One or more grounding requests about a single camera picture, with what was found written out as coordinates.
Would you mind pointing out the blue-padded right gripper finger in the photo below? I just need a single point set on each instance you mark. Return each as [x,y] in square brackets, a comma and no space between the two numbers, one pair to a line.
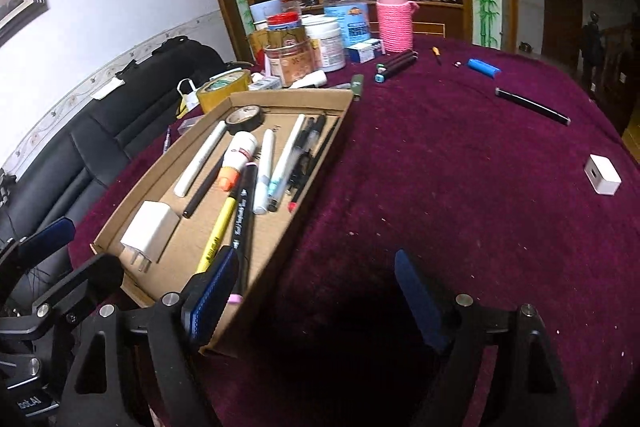
[422,304]

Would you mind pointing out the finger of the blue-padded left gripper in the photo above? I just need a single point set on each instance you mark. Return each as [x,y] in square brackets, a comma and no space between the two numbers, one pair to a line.
[207,294]

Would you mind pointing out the large white charger plug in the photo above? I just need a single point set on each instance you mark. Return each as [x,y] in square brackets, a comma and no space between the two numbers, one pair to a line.
[149,232]

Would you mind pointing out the white tube orange cap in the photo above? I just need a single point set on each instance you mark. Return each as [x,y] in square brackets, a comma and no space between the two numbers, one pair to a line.
[239,152]

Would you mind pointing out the small white cube charger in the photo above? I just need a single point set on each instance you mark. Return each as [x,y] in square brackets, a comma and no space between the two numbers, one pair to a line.
[602,175]

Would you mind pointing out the yellow pen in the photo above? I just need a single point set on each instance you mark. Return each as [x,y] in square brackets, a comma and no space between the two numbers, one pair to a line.
[217,234]

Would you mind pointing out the black thin pen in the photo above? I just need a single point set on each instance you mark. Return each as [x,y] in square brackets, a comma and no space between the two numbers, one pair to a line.
[202,190]

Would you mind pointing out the red tipped black pen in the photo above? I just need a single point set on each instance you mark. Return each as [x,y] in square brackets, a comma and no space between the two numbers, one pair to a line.
[312,164]

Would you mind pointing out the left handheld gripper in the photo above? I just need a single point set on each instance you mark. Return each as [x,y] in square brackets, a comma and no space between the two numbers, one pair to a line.
[36,347]

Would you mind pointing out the purple velvet tablecloth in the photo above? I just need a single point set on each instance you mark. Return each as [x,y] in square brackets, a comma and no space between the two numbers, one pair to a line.
[489,198]

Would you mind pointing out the black marker pink cap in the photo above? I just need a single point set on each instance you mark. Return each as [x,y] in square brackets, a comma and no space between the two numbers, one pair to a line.
[242,233]

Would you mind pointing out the white marker pen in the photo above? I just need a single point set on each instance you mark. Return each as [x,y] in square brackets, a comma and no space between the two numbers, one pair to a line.
[198,161]

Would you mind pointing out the white pen blue print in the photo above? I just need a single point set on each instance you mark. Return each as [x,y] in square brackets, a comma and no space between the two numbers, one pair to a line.
[264,173]

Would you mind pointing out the clear gel pen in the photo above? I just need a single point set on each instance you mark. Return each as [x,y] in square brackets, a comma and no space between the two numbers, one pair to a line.
[278,172]

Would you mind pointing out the black gel pen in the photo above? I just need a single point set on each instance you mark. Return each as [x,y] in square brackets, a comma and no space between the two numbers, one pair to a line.
[301,166]

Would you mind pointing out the black leather sofa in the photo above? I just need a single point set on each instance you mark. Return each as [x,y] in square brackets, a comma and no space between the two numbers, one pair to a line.
[83,160]

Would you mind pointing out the black tape roll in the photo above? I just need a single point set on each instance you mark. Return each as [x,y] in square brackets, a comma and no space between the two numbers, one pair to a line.
[246,118]

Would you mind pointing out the yellow packing tape roll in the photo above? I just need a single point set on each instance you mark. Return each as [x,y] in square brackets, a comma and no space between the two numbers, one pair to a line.
[221,86]

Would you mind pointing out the green lighter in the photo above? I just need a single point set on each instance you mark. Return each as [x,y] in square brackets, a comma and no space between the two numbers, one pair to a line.
[356,85]

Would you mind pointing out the black markers pair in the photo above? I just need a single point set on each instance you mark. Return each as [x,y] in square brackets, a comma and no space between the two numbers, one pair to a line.
[393,68]

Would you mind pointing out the long black stick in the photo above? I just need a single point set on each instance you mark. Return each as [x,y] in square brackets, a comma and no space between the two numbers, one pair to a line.
[535,107]

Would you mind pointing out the blue lighter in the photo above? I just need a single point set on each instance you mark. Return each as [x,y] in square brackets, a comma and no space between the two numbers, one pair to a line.
[483,68]

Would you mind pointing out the small yellow-black screwdriver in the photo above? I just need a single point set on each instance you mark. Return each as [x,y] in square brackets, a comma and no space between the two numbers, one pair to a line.
[437,56]

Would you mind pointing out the blue white small box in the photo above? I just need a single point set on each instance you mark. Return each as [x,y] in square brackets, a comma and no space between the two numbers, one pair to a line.
[365,51]

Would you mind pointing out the brown jar red lid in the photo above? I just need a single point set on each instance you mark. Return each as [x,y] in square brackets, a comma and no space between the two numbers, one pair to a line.
[288,49]

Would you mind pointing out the white supplement jar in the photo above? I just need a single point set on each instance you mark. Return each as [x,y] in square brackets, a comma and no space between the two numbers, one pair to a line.
[325,37]

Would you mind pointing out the pink knit-covered bottle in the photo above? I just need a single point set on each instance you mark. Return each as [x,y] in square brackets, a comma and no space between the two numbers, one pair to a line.
[395,24]

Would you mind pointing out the clear jar red lid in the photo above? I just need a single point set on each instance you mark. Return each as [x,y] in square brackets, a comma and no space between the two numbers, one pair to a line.
[352,18]

